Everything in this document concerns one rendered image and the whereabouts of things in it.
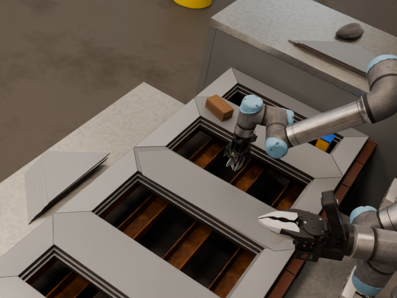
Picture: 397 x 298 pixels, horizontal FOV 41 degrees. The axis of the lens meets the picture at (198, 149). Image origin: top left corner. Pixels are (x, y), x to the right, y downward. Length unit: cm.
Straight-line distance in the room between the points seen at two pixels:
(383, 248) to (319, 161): 109
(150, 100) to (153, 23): 212
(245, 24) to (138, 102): 65
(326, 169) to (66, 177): 105
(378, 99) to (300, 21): 119
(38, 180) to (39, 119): 147
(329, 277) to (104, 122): 116
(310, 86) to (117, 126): 91
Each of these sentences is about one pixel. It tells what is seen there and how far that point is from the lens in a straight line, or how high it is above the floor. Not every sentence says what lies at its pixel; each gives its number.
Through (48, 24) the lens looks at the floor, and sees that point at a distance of 448.
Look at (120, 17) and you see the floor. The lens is 464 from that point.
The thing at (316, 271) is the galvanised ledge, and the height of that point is 68.
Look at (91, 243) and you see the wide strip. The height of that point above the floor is 87.
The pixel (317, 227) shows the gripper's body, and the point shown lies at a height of 147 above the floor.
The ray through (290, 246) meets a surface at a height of 87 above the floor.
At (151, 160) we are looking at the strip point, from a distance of 209.
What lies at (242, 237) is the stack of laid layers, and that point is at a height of 85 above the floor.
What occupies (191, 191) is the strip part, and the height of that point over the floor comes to 87.
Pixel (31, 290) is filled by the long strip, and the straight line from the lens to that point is 173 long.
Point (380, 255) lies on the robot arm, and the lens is 125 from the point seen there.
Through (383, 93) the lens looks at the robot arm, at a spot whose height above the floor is 145.
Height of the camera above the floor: 234
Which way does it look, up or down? 43 degrees down
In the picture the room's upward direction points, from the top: 13 degrees clockwise
